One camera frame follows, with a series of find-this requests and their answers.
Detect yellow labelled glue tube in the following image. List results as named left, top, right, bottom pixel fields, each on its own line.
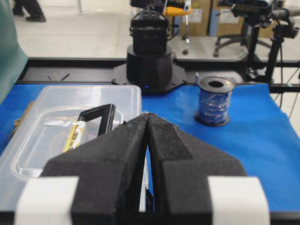
left=44, top=119, right=87, bottom=153

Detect blue wire spool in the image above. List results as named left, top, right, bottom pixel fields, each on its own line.
left=195, top=76, right=235, bottom=127

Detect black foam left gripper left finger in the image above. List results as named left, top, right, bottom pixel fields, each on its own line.
left=42, top=113, right=149, bottom=225

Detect blue table mat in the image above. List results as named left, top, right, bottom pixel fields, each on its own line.
left=0, top=83, right=300, bottom=213

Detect clear plastic tool box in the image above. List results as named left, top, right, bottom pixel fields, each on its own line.
left=0, top=84, right=142, bottom=211

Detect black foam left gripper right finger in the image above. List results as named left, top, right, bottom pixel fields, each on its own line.
left=147, top=113, right=247, bottom=225

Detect person legs in background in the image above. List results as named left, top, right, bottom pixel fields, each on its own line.
left=12, top=0, right=46, bottom=23

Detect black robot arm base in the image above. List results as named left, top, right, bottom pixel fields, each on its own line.
left=112, top=0, right=191, bottom=94

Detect black camera stand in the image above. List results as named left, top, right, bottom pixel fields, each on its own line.
left=246, top=8, right=300, bottom=83

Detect black office chair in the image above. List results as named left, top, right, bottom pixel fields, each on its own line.
left=213, top=0, right=274, bottom=58

